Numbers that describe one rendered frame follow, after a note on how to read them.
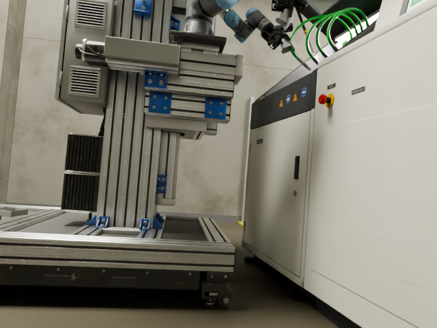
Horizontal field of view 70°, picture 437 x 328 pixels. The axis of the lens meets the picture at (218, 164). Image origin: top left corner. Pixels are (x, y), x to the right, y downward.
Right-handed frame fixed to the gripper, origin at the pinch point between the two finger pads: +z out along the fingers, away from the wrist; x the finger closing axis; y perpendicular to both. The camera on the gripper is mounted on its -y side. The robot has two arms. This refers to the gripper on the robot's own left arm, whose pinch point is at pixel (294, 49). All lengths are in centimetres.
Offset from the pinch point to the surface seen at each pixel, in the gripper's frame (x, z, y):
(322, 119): 36, 47, 33
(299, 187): 18, 60, 53
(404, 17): 73, 46, 13
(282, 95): 8.6, 20.0, 26.7
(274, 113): -0.4, 22.0, 33.1
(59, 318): 48, 47, 147
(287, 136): 10, 38, 40
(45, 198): -136, -98, 216
